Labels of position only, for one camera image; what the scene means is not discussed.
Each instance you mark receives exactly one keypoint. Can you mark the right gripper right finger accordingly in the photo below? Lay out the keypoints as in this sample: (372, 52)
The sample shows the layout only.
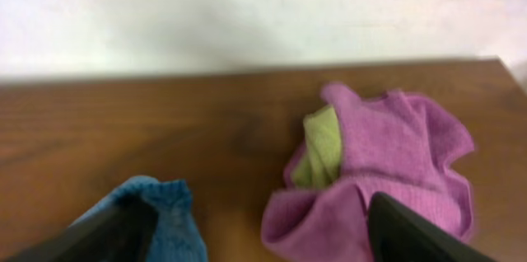
(398, 234)

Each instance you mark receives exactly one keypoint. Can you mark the crumpled green cloth under purple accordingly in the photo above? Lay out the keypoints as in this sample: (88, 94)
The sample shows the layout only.
(320, 159)

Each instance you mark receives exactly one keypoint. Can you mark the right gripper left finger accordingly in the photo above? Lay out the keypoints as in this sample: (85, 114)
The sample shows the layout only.
(121, 232)

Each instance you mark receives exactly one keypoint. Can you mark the blue cloth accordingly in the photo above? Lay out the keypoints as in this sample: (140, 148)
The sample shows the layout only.
(176, 238)

